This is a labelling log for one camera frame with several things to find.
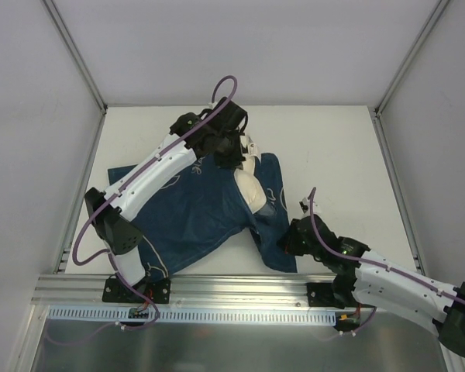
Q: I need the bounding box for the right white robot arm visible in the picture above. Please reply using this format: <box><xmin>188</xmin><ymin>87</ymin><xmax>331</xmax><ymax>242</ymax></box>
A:
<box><xmin>281</xmin><ymin>194</ymin><xmax>465</xmax><ymax>358</ymax></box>

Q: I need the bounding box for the white slotted cable duct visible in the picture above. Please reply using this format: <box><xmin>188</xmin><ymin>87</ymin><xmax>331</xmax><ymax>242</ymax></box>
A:
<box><xmin>47</xmin><ymin>305</ymin><xmax>336</xmax><ymax>327</ymax></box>

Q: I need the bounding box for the blue whale pillowcase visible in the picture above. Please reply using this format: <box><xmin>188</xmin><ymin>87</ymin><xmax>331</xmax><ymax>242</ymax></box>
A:
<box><xmin>113</xmin><ymin>153</ymin><xmax>297</xmax><ymax>284</ymax></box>

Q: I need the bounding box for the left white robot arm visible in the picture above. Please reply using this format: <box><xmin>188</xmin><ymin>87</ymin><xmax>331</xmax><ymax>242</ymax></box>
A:
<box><xmin>84</xmin><ymin>98</ymin><xmax>248</xmax><ymax>302</ymax></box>

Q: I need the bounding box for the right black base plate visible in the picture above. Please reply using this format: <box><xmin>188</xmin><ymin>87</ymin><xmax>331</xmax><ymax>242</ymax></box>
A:
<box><xmin>305</xmin><ymin>282</ymin><xmax>360</xmax><ymax>309</ymax></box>

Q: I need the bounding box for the aluminium frame post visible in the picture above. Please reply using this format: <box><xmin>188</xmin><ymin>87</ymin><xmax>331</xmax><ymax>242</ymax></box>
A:
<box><xmin>40</xmin><ymin>0</ymin><xmax>108</xmax><ymax>114</ymax></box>
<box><xmin>374</xmin><ymin>0</ymin><xmax>451</xmax><ymax>117</ymax></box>

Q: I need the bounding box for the left aluminium frame post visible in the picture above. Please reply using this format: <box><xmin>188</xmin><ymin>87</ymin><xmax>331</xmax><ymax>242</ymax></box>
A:
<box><xmin>40</xmin><ymin>0</ymin><xmax>108</xmax><ymax>114</ymax></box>

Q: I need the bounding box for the right aluminium frame post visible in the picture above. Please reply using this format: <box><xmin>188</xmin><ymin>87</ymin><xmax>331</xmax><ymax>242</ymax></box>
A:
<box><xmin>374</xmin><ymin>0</ymin><xmax>451</xmax><ymax>117</ymax></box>

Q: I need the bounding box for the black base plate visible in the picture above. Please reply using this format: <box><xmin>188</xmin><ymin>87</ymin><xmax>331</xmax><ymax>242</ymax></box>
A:
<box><xmin>102</xmin><ymin>276</ymin><xmax>171</xmax><ymax>304</ymax></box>
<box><xmin>305</xmin><ymin>282</ymin><xmax>360</xmax><ymax>309</ymax></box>

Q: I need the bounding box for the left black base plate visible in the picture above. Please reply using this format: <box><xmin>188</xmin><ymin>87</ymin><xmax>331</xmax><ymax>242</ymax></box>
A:
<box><xmin>102</xmin><ymin>276</ymin><xmax>171</xmax><ymax>304</ymax></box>

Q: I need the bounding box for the cream white pillow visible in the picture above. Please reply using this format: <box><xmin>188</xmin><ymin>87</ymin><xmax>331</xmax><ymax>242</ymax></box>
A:
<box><xmin>234</xmin><ymin>134</ymin><xmax>274</xmax><ymax>218</ymax></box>

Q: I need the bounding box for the aluminium mounting rail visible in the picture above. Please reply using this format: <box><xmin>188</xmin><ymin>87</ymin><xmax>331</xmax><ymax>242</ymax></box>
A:
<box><xmin>30</xmin><ymin>254</ymin><xmax>336</xmax><ymax>309</ymax></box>

